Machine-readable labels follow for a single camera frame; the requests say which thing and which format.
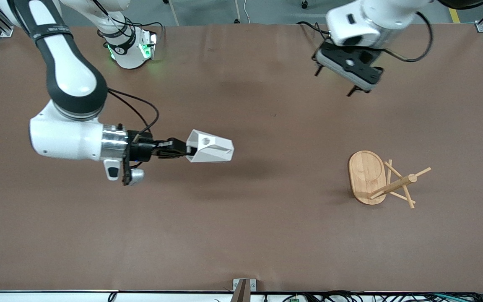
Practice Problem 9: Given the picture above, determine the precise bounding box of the black right base cable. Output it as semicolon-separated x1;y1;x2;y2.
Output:
95;0;163;40

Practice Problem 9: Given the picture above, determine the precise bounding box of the black cable bundle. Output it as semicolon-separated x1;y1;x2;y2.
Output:
262;290;483;302

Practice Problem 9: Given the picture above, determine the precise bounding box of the wooden cup rack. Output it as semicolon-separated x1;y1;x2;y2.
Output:
348;150;432;209

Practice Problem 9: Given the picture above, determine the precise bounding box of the white faceted cup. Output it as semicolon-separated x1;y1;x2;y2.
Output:
185;129;234;163

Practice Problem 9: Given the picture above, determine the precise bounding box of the black base cable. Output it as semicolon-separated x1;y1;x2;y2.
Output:
95;0;163;40
297;21;331;40

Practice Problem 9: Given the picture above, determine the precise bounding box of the brown table cover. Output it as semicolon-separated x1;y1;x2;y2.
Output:
0;23;483;293

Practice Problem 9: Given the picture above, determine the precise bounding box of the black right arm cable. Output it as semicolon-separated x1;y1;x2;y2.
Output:
106;87;160;135

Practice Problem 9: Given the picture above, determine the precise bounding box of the black left base cable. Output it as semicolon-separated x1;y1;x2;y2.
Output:
297;21;331;40

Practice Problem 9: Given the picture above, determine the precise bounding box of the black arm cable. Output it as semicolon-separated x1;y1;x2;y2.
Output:
106;87;160;135
382;10;434;63

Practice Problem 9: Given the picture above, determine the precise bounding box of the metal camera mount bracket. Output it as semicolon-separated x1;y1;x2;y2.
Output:
231;278;257;302

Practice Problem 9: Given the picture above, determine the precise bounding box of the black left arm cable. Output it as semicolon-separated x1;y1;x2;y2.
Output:
382;10;434;63

